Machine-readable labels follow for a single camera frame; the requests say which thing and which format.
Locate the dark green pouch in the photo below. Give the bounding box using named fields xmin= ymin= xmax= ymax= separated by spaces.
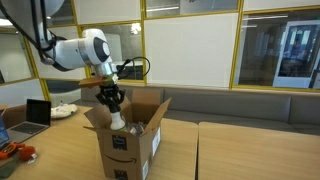
xmin=0 ymin=157 xmax=22 ymax=180

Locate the yellow window frame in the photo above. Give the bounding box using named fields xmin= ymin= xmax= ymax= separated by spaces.
xmin=0 ymin=0 xmax=320 ymax=94

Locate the orange hand tool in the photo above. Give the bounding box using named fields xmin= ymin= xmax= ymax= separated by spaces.
xmin=0 ymin=142 xmax=38 ymax=162

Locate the grey laptop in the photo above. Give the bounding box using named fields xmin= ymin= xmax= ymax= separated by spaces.
xmin=6 ymin=98 xmax=53 ymax=144

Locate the white spray bottle black nozzle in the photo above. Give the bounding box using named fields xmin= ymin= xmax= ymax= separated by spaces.
xmin=106 ymin=99 xmax=127 ymax=132

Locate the white framed glass door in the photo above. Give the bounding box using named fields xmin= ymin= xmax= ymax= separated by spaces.
xmin=272 ymin=19 xmax=320 ymax=90

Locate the large air pillow plastic bag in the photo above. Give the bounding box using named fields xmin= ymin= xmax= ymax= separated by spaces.
xmin=124 ymin=121 xmax=148 ymax=137

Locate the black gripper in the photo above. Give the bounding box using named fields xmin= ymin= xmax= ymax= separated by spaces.
xmin=95 ymin=83 xmax=127 ymax=109

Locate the brown carton box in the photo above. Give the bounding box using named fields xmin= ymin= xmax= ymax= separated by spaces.
xmin=83 ymin=89 xmax=172 ymax=180

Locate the round white meeting table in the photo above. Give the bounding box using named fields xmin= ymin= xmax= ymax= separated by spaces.
xmin=118 ymin=60 xmax=144 ymax=68

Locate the blue box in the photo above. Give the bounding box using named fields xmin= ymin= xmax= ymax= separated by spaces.
xmin=0 ymin=114 xmax=11 ymax=149

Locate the grey sofa bench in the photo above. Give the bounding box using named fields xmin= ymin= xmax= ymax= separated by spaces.
xmin=79 ymin=82 xmax=320 ymax=136

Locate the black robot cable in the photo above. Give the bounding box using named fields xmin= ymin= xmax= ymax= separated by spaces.
xmin=0 ymin=0 xmax=152 ymax=81

